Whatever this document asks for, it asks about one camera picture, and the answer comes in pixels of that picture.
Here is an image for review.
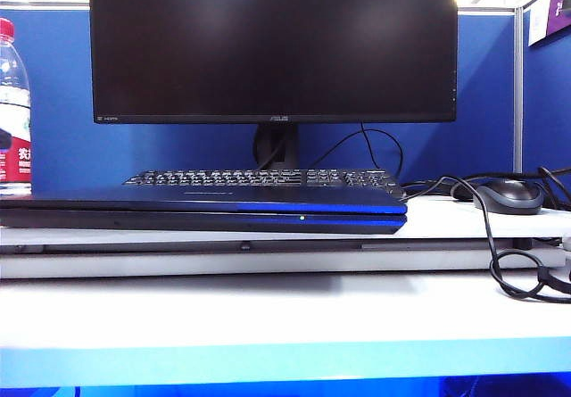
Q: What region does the wide blue partition panel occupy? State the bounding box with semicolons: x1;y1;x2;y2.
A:
0;7;517;196

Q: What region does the black ASUS computer monitor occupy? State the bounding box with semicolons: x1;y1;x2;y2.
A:
87;0;459;170

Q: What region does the narrow blue partition panel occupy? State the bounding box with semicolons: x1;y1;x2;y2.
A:
523;7;571;184

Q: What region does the black Hasee laptop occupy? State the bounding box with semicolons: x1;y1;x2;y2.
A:
0;186;410;236

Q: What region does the grey aluminium partition post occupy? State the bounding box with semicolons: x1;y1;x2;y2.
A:
512;5;525;173

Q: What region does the black grey computer mouse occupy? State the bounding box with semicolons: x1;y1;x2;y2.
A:
472;178;547;216

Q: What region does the long looped black cable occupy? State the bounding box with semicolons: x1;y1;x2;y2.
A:
401;174;571;304

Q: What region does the clear red-capped water bottle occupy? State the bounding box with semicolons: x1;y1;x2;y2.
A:
0;16;33;196

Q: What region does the thin black monitor cable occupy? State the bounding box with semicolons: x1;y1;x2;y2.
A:
307;122;405;186

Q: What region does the black computer keyboard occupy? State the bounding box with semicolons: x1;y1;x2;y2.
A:
122;168;410;202

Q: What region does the black cable by mouse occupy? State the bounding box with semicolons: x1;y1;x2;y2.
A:
463;164;571;209

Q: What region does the white desk riser board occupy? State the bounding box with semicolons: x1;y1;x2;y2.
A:
0;194;571;280

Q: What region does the purple white wall sign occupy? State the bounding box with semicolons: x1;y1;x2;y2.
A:
527;0;571;48

